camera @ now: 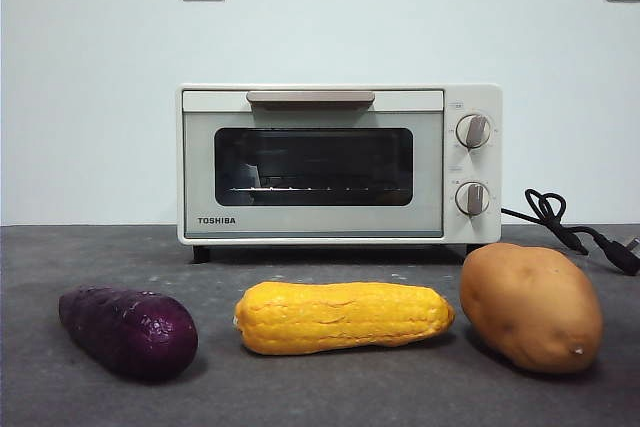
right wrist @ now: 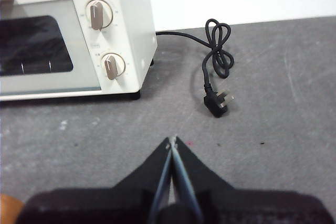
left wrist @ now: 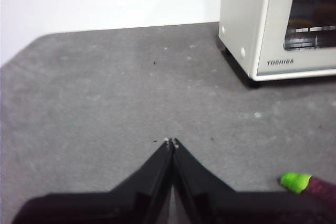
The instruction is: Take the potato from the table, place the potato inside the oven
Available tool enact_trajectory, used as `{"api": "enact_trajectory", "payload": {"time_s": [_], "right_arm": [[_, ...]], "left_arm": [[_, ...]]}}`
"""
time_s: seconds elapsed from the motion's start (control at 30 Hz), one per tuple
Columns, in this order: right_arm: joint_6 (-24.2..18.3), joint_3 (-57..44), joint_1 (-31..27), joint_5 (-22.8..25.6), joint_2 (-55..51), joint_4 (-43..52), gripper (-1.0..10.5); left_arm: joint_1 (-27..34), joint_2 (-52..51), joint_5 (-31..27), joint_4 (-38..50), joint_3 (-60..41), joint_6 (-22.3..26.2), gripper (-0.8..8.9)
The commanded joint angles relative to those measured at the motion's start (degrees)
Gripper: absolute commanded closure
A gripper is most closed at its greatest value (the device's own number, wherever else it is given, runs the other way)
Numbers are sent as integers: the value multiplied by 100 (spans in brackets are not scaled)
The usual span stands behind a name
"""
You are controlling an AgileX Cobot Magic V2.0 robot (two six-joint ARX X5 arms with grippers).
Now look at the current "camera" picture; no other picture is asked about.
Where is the beige oven door handle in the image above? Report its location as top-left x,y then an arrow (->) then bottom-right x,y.
245,90 -> 376,111

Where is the glass-windowed oven door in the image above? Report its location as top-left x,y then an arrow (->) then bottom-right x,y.
182,89 -> 445,241

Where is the white Toshiba toaster oven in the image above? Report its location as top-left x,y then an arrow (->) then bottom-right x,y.
175,82 -> 504,266

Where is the brown potato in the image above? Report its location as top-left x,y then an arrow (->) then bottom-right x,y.
459,241 -> 605,374

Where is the beige round oven knob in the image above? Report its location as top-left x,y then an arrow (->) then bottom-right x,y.
455,113 -> 494,151
454,180 -> 492,217

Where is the purple sweet potato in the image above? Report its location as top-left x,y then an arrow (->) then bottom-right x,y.
58,285 -> 200,382

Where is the yellow corn cob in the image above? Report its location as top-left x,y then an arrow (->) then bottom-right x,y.
233,280 -> 457,356

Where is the black power plug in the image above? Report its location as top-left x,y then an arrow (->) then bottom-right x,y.
593,234 -> 640,277

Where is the metal wire oven rack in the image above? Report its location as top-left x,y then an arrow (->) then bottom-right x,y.
228,185 -> 410,195

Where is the black oven power cable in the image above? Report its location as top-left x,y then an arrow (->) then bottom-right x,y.
501,188 -> 604,256

